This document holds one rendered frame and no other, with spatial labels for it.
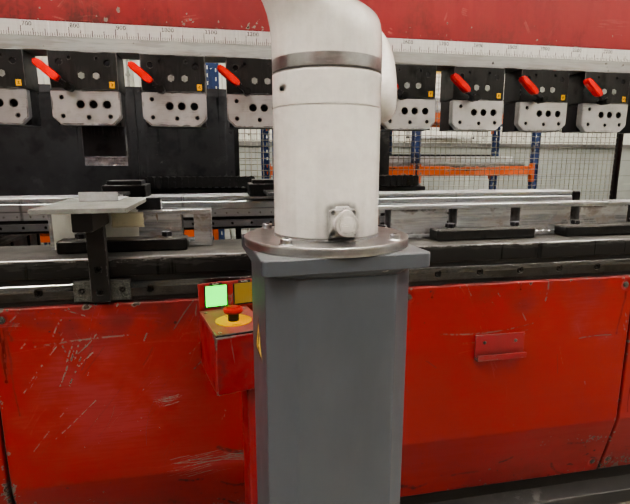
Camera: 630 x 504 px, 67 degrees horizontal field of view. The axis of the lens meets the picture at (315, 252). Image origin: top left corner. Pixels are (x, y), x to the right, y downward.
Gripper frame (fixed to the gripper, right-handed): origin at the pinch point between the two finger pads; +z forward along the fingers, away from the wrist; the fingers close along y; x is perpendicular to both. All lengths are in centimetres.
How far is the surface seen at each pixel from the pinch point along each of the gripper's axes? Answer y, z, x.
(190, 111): -53, -22, -11
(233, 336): -9.9, 18.2, -11.6
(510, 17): -37, -49, 72
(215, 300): -25.2, 16.8, -11.6
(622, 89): -27, -33, 108
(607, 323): -12, 33, 100
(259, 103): -50, -24, 6
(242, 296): -25.2, 16.6, -5.7
